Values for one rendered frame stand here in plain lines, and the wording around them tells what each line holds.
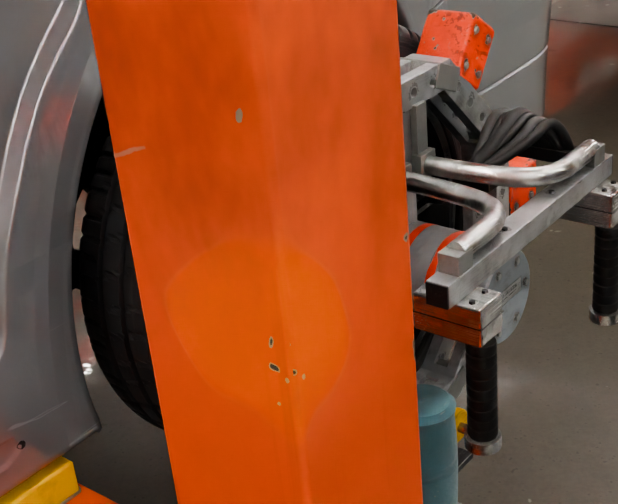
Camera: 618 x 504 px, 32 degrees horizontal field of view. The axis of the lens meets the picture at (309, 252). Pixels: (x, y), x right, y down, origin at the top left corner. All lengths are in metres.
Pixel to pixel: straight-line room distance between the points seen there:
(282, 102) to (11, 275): 0.61
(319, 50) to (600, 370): 2.16
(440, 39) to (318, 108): 0.79
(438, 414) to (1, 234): 0.58
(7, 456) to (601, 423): 1.63
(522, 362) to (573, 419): 0.27
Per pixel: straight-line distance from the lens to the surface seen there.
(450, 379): 1.66
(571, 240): 3.46
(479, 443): 1.29
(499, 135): 1.44
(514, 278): 1.41
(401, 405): 0.92
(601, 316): 1.54
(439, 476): 1.43
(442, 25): 1.52
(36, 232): 1.26
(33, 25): 1.25
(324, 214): 0.76
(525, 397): 2.71
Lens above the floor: 1.54
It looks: 27 degrees down
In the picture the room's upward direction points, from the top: 6 degrees counter-clockwise
